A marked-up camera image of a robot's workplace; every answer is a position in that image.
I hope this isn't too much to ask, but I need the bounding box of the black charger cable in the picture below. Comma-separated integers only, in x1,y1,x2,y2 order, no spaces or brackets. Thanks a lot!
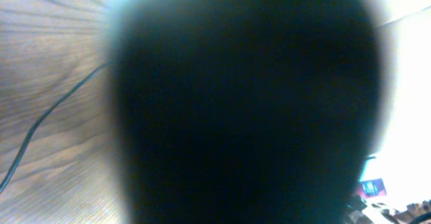
0,62,112,194

